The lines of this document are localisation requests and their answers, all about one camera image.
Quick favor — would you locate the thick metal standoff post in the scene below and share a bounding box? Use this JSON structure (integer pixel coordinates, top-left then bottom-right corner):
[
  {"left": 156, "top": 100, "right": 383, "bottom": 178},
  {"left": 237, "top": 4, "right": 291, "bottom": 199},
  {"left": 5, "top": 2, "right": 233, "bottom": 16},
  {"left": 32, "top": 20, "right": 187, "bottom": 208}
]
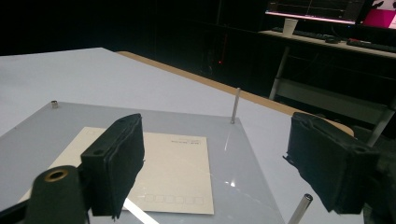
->
[{"left": 287, "top": 192, "right": 314, "bottom": 224}]

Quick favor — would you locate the dark computer monitor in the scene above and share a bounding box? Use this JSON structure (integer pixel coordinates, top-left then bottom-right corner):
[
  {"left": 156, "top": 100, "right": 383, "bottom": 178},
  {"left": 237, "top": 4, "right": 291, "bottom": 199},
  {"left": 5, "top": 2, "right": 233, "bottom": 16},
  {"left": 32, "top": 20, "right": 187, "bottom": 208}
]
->
[{"left": 264, "top": 0, "right": 368, "bottom": 25}]

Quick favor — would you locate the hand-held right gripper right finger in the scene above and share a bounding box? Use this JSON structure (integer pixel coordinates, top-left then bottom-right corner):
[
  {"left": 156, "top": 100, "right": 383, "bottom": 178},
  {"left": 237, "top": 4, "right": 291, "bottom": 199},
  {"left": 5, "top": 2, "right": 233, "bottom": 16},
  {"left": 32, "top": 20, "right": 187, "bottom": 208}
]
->
[{"left": 282, "top": 111, "right": 381, "bottom": 216}]

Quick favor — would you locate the clear acrylic plate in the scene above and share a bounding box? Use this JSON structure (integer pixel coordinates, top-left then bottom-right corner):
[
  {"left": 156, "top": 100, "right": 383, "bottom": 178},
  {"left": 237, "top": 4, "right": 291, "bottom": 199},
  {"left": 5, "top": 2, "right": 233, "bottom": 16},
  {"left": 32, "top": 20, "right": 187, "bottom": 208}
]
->
[{"left": 0, "top": 101, "right": 286, "bottom": 224}]

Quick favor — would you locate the black keyboard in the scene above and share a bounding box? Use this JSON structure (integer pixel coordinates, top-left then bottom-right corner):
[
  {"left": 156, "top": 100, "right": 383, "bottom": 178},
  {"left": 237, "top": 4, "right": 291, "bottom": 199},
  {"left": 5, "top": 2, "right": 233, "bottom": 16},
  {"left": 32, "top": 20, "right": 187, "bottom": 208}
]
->
[
  {"left": 271, "top": 26, "right": 335, "bottom": 41},
  {"left": 346, "top": 37, "right": 396, "bottom": 54}
]

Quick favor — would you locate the white paper cup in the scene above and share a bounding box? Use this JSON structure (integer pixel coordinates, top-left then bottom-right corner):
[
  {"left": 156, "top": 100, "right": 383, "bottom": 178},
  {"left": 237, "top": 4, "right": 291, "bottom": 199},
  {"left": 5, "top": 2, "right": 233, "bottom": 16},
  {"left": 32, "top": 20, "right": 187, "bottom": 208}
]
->
[{"left": 282, "top": 18, "right": 299, "bottom": 37}]

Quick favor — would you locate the thin metal standoff post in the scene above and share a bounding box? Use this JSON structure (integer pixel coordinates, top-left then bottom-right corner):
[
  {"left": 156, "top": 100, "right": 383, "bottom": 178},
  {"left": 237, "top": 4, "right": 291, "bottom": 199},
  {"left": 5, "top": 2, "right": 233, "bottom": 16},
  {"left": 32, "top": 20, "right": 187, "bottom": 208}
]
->
[{"left": 230, "top": 87, "right": 242, "bottom": 125}]

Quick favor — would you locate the pink screen monitor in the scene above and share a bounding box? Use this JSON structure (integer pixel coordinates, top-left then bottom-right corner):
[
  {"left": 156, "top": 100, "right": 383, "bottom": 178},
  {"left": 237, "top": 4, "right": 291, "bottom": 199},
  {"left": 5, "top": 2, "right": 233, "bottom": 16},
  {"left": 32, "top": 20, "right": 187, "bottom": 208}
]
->
[{"left": 361, "top": 0, "right": 396, "bottom": 30}]

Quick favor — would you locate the cream paper card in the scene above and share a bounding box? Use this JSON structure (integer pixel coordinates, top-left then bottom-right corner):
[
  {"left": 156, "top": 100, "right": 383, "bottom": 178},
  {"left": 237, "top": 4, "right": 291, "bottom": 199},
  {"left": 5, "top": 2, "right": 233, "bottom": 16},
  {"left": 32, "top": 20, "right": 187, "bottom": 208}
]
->
[{"left": 18, "top": 126, "right": 216, "bottom": 216}]

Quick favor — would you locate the wooden desk with metal legs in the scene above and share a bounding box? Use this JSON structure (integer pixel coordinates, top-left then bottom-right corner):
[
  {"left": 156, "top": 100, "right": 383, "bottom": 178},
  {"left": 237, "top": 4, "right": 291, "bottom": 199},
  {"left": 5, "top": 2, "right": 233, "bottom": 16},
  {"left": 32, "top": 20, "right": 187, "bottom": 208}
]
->
[{"left": 258, "top": 29, "right": 396, "bottom": 147}]

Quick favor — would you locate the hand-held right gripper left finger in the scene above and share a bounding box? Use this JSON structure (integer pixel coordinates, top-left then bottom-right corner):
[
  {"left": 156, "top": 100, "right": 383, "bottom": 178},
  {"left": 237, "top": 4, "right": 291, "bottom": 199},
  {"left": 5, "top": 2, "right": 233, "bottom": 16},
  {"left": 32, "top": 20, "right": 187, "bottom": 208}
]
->
[{"left": 79, "top": 113, "right": 146, "bottom": 218}]

